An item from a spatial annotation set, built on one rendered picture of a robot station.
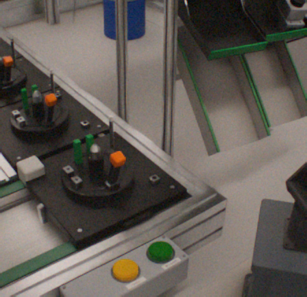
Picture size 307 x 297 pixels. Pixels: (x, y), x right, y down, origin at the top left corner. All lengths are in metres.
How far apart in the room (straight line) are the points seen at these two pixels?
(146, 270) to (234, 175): 0.43
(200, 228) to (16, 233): 0.35
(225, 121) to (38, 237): 0.44
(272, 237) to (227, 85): 0.42
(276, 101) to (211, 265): 0.40
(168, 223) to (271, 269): 0.26
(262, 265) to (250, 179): 0.49
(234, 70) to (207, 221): 0.33
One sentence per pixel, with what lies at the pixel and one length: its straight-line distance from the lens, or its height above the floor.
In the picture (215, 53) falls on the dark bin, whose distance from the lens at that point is 0.88.
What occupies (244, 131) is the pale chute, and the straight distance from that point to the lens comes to 1.03.
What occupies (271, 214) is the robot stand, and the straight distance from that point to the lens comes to 0.76.
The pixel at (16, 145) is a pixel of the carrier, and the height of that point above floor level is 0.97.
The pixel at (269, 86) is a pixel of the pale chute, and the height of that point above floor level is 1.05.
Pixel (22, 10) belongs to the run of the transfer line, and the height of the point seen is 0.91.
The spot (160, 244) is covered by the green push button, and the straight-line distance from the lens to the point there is 0.82.
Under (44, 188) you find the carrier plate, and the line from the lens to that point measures 0.94.
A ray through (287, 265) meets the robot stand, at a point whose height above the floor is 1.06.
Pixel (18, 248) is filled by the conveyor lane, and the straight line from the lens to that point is 0.91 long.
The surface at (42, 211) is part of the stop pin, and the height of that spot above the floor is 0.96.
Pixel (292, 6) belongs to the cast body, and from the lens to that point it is 1.01.
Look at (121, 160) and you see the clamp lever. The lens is 0.83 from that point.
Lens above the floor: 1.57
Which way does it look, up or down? 35 degrees down
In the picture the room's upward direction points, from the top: straight up
